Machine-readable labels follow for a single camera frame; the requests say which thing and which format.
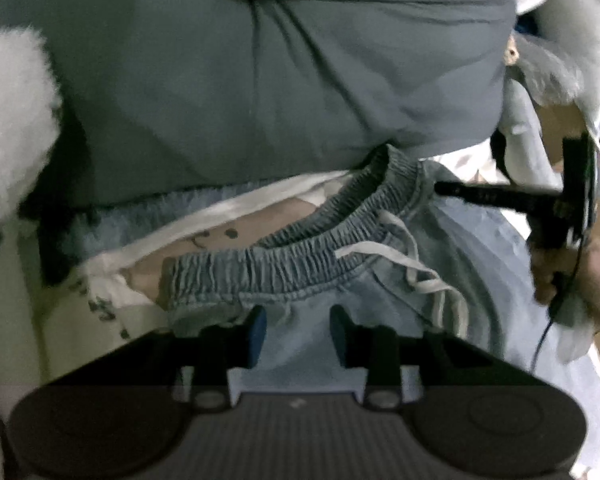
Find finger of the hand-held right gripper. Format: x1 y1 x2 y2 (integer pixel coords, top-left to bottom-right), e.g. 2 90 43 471
434 180 563 213

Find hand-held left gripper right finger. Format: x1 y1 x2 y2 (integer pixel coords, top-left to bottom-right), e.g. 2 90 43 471
330 305 531 406

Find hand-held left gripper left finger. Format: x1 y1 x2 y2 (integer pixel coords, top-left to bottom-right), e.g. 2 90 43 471
125 305 268 408

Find blue denim pants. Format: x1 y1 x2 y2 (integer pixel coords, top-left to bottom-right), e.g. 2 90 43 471
162 144 600 480

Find white printed bed sheet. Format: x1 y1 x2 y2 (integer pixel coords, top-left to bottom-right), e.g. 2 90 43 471
0 142 536 411

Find dark cloth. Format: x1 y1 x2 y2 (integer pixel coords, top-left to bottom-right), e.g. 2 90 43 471
19 195 88 286

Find grey-blue shirt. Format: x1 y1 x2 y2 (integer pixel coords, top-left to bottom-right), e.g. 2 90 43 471
0 0 518 211

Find white fluffy plush toy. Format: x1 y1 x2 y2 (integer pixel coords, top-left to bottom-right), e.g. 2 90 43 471
0 27 63 261

